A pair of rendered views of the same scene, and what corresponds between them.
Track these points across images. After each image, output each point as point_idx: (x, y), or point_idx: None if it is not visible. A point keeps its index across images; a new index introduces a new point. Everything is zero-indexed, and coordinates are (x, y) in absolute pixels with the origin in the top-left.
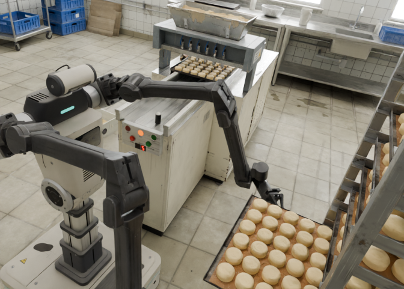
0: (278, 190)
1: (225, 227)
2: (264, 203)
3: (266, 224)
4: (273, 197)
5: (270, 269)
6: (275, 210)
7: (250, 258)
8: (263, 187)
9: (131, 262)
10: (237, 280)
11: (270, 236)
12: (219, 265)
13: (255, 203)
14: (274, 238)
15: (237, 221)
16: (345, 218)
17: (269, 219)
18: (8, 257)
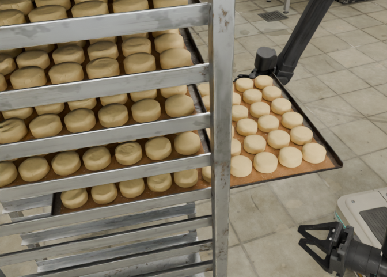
0: (341, 244)
1: None
2: (309, 151)
3: (279, 129)
4: (329, 224)
5: (234, 98)
6: (289, 152)
7: (257, 95)
8: (367, 245)
9: (303, 12)
10: (249, 78)
11: (262, 121)
12: (271, 78)
13: (317, 144)
14: (256, 122)
15: (309, 125)
16: (196, 134)
17: (283, 137)
18: None
